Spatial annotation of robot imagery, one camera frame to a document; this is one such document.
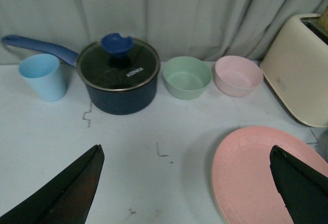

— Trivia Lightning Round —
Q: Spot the glass lid blue knob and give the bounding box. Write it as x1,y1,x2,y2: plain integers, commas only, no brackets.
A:
76,33,160,92

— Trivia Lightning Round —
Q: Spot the dark blue saucepan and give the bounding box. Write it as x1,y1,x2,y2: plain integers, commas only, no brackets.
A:
2,35,158,115

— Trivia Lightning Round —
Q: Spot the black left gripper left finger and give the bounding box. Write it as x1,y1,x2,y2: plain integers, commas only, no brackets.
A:
1,145,105,223

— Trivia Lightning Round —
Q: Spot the beige plastic plate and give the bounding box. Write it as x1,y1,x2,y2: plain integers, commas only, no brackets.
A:
211,182,227,224

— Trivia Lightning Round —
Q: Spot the pink plastic bowl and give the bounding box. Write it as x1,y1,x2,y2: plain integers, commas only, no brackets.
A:
214,55,264,97

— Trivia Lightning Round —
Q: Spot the light blue plastic cup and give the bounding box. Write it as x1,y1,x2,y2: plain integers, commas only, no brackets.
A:
18,54,67,101

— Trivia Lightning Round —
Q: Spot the green plastic bowl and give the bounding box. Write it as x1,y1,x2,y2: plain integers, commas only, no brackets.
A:
162,56,213,100

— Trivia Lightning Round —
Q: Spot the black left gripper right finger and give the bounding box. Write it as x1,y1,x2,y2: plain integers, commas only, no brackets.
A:
270,145,327,223

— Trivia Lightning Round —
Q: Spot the cream two-slot toaster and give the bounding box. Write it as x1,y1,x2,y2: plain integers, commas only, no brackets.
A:
260,14,327,127

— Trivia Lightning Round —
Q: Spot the pink plastic plate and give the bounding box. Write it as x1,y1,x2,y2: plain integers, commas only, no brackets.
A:
211,126,327,223

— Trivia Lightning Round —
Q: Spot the grey curtain backdrop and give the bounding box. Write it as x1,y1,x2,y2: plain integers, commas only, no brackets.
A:
1,0,327,60

